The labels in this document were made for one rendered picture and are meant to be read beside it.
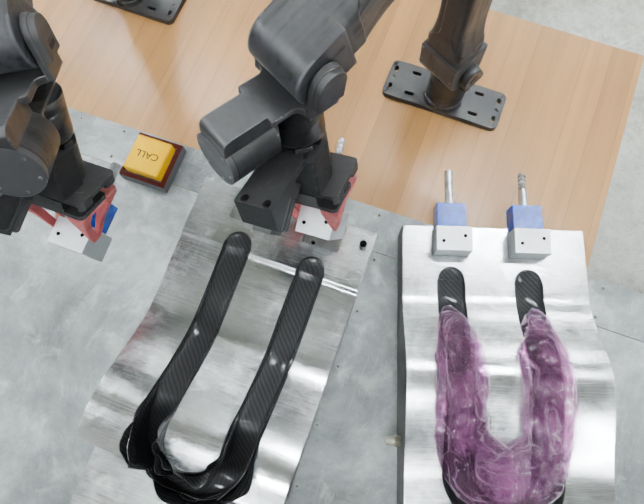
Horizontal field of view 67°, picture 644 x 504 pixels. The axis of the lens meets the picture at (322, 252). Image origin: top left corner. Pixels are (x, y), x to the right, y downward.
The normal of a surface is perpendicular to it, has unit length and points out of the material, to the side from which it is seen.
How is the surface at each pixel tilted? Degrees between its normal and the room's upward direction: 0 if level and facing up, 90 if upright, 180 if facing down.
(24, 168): 65
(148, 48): 0
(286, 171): 21
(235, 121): 10
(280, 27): 16
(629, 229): 0
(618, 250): 0
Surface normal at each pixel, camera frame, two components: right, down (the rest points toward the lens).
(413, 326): 0.00, -0.68
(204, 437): 0.05, -0.45
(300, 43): -0.22, -0.07
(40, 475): -0.03, -0.25
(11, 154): 0.14, 0.76
